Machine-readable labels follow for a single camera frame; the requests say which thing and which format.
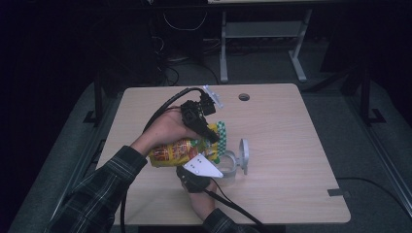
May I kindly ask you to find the left hand-held gripper black cable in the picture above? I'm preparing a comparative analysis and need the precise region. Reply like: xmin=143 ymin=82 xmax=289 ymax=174
xmin=119 ymin=85 xmax=206 ymax=233

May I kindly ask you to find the white desk frame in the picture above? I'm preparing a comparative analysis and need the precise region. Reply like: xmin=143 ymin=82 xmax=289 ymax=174
xmin=219 ymin=8 xmax=314 ymax=83

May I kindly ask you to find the black metal stand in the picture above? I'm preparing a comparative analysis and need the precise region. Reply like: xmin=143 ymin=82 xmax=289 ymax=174
xmin=83 ymin=80 xmax=105 ymax=126
xmin=359 ymin=62 xmax=387 ymax=126

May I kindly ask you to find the white hanging cable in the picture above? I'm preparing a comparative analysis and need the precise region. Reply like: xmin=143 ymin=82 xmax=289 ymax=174
xmin=162 ymin=12 xmax=209 ymax=33

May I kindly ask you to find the grey tape strip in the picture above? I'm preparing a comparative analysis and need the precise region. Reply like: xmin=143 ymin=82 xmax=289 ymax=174
xmin=326 ymin=188 xmax=352 ymax=199

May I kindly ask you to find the yellow snack bag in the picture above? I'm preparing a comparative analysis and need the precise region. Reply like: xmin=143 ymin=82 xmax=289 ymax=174
xmin=148 ymin=120 xmax=227 ymax=169

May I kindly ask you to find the person's right hand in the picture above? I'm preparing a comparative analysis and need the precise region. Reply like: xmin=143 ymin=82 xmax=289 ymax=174
xmin=189 ymin=182 xmax=218 ymax=222

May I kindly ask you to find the clear jar with white lid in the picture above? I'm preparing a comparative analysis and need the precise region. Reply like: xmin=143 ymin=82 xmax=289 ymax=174
xmin=214 ymin=138 xmax=251 ymax=187

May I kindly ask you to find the hand-held gripper black cable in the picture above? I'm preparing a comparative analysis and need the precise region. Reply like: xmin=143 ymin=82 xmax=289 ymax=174
xmin=119 ymin=85 xmax=206 ymax=233
xmin=203 ymin=177 xmax=265 ymax=229

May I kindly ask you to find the bundle of black cables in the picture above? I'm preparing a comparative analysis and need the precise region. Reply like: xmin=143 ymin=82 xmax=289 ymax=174
xmin=154 ymin=35 xmax=222 ymax=87

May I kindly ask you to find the person's left hand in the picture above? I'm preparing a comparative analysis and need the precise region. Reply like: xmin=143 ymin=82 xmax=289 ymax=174
xmin=140 ymin=106 xmax=201 ymax=155

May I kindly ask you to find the right hand-held gripper black cable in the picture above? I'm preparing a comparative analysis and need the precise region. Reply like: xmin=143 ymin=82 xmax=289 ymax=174
xmin=203 ymin=177 xmax=265 ymax=229

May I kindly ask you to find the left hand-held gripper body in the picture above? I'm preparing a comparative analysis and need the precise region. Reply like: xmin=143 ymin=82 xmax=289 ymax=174
xmin=180 ymin=84 xmax=224 ymax=130

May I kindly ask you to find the black floor cable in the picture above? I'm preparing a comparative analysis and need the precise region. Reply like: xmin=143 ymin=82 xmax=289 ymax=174
xmin=335 ymin=176 xmax=412 ymax=213

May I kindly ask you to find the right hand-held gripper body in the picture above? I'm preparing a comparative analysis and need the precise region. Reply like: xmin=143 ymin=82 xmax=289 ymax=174
xmin=176 ymin=152 xmax=224 ymax=194

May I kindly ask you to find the aluminium rail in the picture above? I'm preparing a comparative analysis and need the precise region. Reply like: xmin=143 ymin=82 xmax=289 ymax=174
xmin=342 ymin=92 xmax=412 ymax=218
xmin=44 ymin=96 xmax=115 ymax=233

